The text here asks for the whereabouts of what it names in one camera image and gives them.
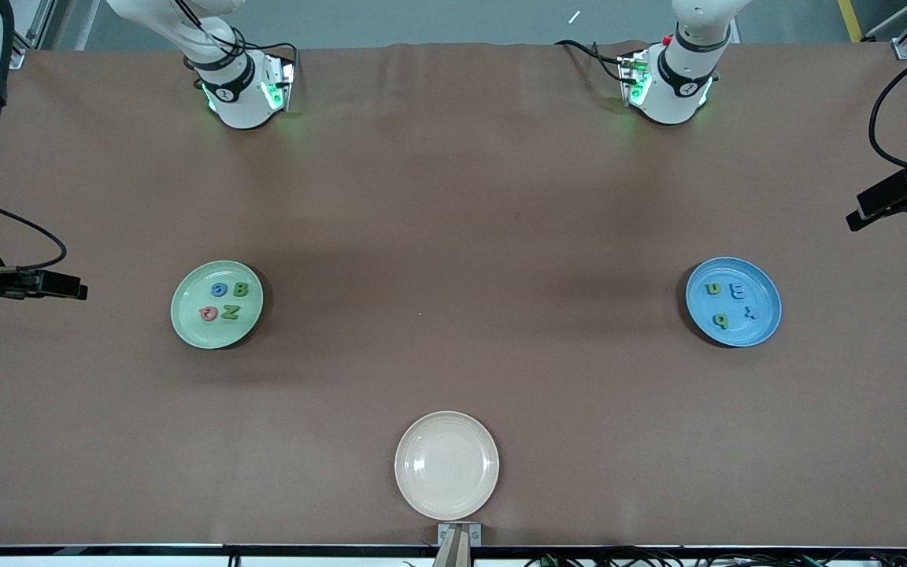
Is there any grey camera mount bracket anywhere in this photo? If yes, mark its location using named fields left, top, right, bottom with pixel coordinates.
left=436, top=522, right=483, bottom=547

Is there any blue plate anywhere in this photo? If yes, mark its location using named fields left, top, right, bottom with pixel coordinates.
left=685, top=257, right=783, bottom=348

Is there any brown table cover sheet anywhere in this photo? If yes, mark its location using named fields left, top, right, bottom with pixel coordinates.
left=0, top=41, right=907, bottom=548

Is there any light green plate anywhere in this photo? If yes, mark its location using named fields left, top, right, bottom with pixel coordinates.
left=170, top=260, right=265, bottom=350

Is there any black base cable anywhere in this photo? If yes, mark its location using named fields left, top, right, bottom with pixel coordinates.
left=554, top=38, right=629, bottom=84

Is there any beige camera pole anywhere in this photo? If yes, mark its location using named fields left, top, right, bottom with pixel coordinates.
left=431, top=526, right=473, bottom=567

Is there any black table edge rail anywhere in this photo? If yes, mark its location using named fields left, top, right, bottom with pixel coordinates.
left=0, top=542, right=907, bottom=557

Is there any grey frame strut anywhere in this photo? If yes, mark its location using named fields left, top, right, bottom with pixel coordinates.
left=24, top=0, right=57, bottom=48

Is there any yellow floor tape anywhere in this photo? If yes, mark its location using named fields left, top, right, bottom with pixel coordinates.
left=838, top=0, right=864, bottom=42

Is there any beige plate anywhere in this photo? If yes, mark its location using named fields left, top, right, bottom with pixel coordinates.
left=394, top=410, right=500, bottom=521

